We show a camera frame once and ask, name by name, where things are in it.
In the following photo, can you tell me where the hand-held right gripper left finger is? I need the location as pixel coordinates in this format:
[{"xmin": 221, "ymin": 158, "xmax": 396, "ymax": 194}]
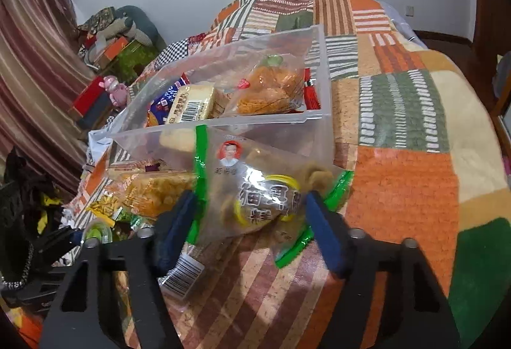
[{"xmin": 38, "ymin": 191, "xmax": 197, "ymax": 349}]

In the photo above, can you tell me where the clear plastic storage bin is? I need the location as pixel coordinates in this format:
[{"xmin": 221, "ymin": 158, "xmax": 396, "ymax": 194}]
[{"xmin": 110, "ymin": 25, "xmax": 334, "ymax": 174}]

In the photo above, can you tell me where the pink toy figure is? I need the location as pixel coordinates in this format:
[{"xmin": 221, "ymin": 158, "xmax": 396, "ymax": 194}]
[{"xmin": 103, "ymin": 75, "xmax": 129, "ymax": 109}]

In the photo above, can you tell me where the green jelly cup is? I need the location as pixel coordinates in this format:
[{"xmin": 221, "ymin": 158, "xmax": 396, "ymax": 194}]
[{"xmin": 82, "ymin": 218, "xmax": 117, "ymax": 247}]

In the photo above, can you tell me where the black bag with chain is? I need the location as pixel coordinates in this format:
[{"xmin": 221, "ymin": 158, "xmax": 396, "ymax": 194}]
[{"xmin": 0, "ymin": 147, "xmax": 86, "ymax": 312}]

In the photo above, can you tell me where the orange box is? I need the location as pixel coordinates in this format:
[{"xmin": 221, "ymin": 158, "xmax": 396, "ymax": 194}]
[{"xmin": 93, "ymin": 37, "xmax": 129, "ymax": 68}]

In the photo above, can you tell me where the red box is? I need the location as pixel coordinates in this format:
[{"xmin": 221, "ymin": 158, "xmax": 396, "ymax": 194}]
[{"xmin": 67, "ymin": 77, "xmax": 105, "ymax": 120}]

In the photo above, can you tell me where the orange fried snack bag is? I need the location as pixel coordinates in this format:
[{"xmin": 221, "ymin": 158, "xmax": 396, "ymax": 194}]
[{"xmin": 237, "ymin": 54, "xmax": 309, "ymax": 116}]

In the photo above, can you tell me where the red snack packet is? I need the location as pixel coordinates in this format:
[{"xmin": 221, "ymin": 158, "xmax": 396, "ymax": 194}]
[{"xmin": 304, "ymin": 69, "xmax": 322, "ymax": 111}]

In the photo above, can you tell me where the blue snack packet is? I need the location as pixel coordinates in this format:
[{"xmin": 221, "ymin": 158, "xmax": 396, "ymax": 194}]
[{"xmin": 146, "ymin": 81, "xmax": 189, "ymax": 126}]

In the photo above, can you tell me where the small yellow packet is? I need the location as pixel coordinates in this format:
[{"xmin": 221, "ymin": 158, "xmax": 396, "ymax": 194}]
[{"xmin": 87, "ymin": 193, "xmax": 122, "ymax": 223}]

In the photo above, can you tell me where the green box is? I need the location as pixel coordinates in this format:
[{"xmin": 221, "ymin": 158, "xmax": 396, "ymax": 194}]
[{"xmin": 114, "ymin": 38, "xmax": 157, "ymax": 84}]

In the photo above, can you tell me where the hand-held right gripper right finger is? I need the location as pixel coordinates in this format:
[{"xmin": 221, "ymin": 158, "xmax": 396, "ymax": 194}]
[{"xmin": 307, "ymin": 191, "xmax": 461, "ymax": 349}]

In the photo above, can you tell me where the yellow corn puff packet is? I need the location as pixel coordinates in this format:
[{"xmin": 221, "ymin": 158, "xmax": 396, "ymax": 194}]
[{"xmin": 107, "ymin": 169, "xmax": 197, "ymax": 219}]

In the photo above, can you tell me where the grey plush toy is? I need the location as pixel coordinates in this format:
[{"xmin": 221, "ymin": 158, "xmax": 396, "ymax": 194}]
[{"xmin": 108, "ymin": 5, "xmax": 166, "ymax": 48}]

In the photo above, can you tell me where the green-edged clear snack bag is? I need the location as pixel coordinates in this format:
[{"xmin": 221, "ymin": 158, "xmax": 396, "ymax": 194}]
[{"xmin": 191, "ymin": 125, "xmax": 354, "ymax": 270}]

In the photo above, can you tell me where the patchwork blanket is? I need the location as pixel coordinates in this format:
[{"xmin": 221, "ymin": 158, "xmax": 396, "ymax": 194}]
[{"xmin": 64, "ymin": 0, "xmax": 511, "ymax": 349}]

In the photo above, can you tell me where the yellow cake packet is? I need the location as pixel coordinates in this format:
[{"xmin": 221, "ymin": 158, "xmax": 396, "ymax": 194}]
[{"xmin": 165, "ymin": 82, "xmax": 219, "ymax": 125}]

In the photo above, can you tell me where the clear packet with barcode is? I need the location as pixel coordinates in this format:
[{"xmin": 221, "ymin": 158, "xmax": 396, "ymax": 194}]
[{"xmin": 160, "ymin": 243, "xmax": 206, "ymax": 300}]

